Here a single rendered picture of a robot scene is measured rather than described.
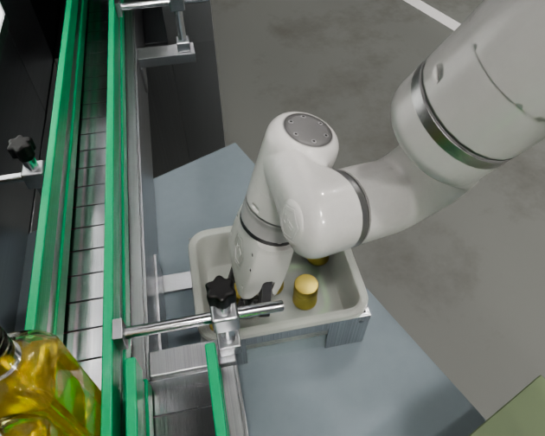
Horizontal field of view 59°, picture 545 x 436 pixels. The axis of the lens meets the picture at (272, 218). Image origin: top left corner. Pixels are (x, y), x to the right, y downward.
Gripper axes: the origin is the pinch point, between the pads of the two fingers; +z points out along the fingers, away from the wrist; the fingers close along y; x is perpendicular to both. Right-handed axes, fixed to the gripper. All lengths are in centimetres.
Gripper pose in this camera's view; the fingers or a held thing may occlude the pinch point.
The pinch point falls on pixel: (244, 290)
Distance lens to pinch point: 68.1
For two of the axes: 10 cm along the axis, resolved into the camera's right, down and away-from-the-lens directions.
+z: -2.5, 6.5, 7.2
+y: 2.2, 7.6, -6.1
